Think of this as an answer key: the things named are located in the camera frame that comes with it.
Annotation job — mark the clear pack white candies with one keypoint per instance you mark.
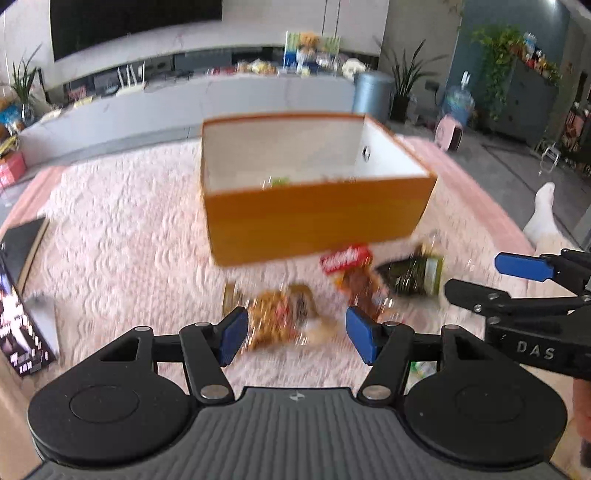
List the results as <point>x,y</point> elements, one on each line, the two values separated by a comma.
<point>421,370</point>

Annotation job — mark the white wifi router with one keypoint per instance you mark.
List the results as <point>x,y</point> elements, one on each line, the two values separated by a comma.
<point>131,80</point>

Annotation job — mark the person right hand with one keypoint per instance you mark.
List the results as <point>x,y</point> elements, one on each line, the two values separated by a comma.
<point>582,408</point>

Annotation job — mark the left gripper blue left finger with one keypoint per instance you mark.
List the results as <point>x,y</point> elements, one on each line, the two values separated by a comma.
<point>208,348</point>

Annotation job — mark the person leg white sock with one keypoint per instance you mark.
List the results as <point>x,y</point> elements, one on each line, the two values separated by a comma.
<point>541,230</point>

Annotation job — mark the grey pedal trash bin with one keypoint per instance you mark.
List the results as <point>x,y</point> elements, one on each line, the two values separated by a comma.
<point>373,94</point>

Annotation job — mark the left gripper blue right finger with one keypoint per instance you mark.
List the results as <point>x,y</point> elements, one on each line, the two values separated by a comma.
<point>386,348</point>

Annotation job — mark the orange cardboard box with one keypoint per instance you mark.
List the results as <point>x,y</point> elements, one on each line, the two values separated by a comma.
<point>352,181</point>

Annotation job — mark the dark green snack pack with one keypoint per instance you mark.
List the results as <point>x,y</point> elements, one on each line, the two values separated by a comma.
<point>418,275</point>

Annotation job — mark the brown nut snack pack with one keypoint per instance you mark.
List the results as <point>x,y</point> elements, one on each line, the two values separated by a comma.
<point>276,316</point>

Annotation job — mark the pink lace tablecloth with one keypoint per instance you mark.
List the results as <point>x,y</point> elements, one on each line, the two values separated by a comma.
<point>126,245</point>

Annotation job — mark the green sausage snack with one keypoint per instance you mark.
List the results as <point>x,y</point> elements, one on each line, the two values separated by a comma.
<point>276,182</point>

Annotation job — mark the black phone on stand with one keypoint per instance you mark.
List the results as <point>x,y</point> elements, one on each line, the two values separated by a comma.
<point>28,331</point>

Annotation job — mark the grey drawer cabinet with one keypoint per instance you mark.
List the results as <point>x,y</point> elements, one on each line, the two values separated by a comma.
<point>529,101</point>

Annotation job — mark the black wall television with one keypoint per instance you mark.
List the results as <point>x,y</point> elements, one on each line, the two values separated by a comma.
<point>80,24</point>

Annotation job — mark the trailing green ivy plant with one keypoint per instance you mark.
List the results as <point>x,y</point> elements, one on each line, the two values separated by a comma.
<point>501,45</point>

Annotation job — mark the red brown meat snack pack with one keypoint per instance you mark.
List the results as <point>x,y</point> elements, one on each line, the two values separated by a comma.
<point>350,269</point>

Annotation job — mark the small white step stool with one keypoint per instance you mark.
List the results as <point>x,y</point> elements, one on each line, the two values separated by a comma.
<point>549,156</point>

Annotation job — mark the blue water jug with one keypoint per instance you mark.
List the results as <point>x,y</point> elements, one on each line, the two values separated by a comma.
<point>458,101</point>

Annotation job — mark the teddy bear toy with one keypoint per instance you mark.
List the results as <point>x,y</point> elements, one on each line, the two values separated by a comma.
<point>307,47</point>

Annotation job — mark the pink small heater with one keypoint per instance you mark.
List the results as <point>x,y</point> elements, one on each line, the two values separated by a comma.
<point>449,133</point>

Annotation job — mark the pink cardboard box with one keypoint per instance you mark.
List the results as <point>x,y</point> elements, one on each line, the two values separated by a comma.
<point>12,169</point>

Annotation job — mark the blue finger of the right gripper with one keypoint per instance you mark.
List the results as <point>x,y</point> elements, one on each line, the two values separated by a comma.
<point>570,269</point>
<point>542,312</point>

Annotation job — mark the white long tv cabinet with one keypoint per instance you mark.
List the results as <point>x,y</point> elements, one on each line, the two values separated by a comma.
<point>175,107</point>

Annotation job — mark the dark notebook on table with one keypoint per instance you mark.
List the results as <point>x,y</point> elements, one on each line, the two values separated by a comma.
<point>19,246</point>

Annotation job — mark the small potted plant left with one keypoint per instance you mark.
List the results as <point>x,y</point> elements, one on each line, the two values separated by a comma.
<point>23,76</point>

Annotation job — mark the tall green potted plant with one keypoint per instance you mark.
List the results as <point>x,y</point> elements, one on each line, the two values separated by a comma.
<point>406,71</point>

